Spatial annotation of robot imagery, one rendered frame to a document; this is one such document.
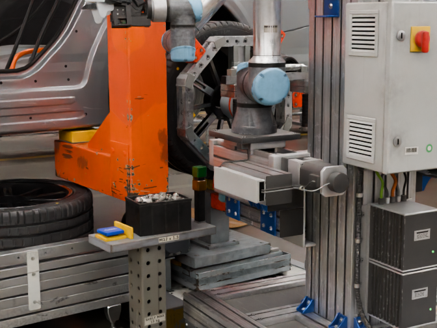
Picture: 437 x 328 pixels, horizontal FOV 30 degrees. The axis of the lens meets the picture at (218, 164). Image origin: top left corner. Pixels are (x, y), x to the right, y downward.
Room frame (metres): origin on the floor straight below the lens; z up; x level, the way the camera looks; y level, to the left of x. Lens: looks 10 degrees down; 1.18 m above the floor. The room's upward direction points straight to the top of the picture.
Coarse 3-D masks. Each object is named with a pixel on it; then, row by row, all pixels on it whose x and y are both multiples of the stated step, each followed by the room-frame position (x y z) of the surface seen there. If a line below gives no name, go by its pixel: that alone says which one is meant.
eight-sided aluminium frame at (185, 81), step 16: (208, 48) 3.20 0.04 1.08; (192, 64) 3.21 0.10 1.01; (176, 80) 3.18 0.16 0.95; (192, 80) 3.15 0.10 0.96; (192, 96) 3.16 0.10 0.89; (288, 96) 3.43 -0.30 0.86; (192, 112) 3.15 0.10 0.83; (288, 112) 3.43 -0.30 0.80; (176, 128) 3.18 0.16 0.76; (192, 128) 3.15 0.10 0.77; (288, 128) 3.43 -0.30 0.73; (192, 144) 3.15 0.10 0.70; (208, 160) 3.20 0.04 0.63
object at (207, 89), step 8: (224, 48) 3.56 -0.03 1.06; (208, 64) 3.34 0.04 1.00; (216, 72) 3.35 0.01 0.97; (216, 80) 3.35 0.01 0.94; (200, 88) 3.30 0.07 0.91; (208, 88) 3.32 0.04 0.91; (216, 88) 3.35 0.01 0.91; (208, 96) 3.35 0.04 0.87; (176, 104) 3.22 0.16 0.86; (200, 104) 3.30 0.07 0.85; (208, 104) 3.32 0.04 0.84; (176, 112) 3.22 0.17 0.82; (208, 112) 3.36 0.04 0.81; (216, 112) 3.40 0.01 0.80; (208, 120) 3.32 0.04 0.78; (224, 120) 3.37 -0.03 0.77; (232, 120) 3.39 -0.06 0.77; (200, 128) 3.30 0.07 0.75
